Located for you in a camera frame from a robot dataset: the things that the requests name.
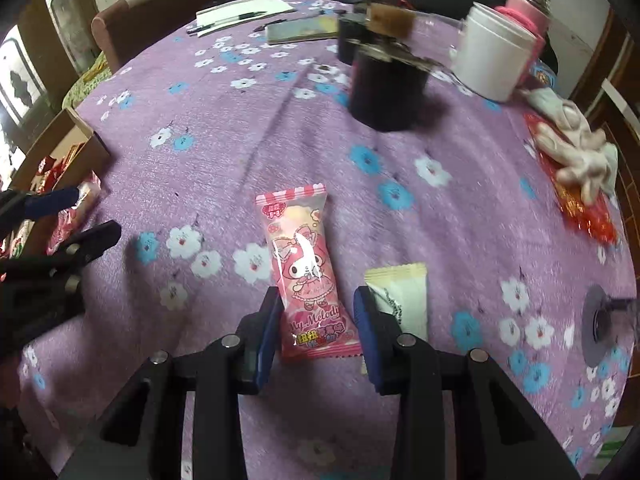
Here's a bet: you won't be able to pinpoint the blue printed packet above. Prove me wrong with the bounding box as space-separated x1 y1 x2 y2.
532 57 559 92

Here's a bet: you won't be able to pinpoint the white gloves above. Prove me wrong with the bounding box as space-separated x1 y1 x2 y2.
521 87 622 207

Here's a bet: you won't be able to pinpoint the green patterned cushion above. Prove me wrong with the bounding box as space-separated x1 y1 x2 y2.
61 54 114 111

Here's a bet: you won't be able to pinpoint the wooden door with glass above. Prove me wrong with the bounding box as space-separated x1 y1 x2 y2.
0 0 101 173

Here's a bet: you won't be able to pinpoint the white plastic jar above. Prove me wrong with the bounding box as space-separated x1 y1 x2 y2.
450 1 539 103

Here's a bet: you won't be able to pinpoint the smartphone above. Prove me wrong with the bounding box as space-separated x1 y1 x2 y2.
264 13 347 45

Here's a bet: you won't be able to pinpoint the brown upholstered chair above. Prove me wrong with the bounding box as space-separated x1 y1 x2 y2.
90 0 237 74

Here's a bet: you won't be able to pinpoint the cardboard box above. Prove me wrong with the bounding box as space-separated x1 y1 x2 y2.
10 107 111 261

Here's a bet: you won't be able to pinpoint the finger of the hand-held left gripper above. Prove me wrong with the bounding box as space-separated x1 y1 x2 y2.
0 220 123 288
0 187 82 224

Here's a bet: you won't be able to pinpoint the pink cartoon snack packet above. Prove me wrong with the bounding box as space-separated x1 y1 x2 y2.
255 184 363 362

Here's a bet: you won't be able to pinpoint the pile of red snack packets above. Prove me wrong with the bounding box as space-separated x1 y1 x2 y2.
30 144 102 257

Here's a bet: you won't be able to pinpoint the wooden slatted chair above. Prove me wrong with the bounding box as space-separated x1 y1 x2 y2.
570 9 640 211

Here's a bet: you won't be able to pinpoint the black pen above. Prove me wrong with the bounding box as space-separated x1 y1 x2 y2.
186 11 269 35

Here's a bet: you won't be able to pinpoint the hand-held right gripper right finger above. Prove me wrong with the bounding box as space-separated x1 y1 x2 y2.
353 285 583 480

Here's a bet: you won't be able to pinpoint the white paper notebook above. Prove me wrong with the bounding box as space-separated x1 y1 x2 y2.
195 0 297 39

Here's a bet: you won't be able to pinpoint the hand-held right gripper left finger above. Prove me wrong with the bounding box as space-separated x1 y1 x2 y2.
60 286 284 480

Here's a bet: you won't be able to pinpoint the red foil packet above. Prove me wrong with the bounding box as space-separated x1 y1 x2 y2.
522 112 619 245

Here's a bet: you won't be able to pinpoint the pale green snack packet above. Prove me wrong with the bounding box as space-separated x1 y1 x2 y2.
362 263 430 377

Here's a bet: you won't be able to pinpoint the dark jar with cork lid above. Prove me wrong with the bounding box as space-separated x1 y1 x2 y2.
336 0 392 66
347 3 442 134

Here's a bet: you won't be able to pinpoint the pink thermos bottle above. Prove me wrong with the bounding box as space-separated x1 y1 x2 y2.
494 0 554 87

